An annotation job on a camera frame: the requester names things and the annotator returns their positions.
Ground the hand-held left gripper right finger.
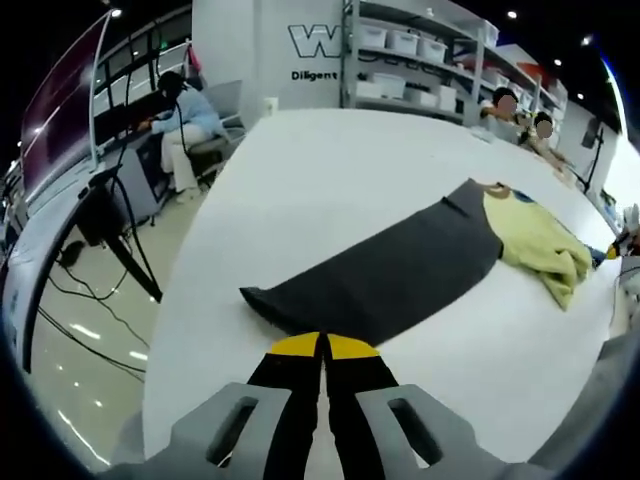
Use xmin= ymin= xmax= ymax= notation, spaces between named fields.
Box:
xmin=323 ymin=332 xmax=494 ymax=480

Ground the dark grey cloth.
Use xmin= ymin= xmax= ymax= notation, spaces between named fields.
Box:
xmin=238 ymin=178 xmax=504 ymax=349

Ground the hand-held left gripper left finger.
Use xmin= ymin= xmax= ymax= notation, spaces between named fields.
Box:
xmin=167 ymin=331 xmax=324 ymax=480

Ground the grey metal shelf rack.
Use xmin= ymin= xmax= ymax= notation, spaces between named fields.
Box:
xmin=341 ymin=0 xmax=571 ymax=126

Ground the grey office chair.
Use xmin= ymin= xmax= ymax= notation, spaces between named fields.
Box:
xmin=189 ymin=78 xmax=247 ymax=176

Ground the black tripod stand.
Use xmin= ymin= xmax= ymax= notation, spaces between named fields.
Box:
xmin=573 ymin=127 xmax=607 ymax=195

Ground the grey computer tower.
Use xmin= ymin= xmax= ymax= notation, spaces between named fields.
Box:
xmin=119 ymin=134 xmax=170 ymax=217

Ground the yellow garment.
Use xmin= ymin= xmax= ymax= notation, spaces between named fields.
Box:
xmin=482 ymin=182 xmax=609 ymax=312

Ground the large dark monitor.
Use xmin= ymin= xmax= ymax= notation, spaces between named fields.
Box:
xmin=19 ymin=9 xmax=109 ymax=189

